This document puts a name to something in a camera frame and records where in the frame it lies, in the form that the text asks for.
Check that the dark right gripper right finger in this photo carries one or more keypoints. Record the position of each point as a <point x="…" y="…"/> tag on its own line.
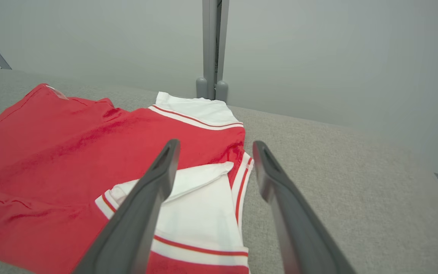
<point x="299" y="228"/>

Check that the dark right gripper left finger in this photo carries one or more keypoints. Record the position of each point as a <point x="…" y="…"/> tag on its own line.
<point x="135" y="220"/>

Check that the red Bulls basketball jersey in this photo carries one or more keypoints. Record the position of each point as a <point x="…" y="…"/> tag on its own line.
<point x="51" y="152"/>

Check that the grey cylindrical post foot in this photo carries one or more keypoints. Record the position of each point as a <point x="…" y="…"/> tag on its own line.
<point x="221" y="91"/>
<point x="201" y="88"/>

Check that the grey partition post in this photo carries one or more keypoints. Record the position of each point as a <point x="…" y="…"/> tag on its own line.
<point x="209" y="38"/>

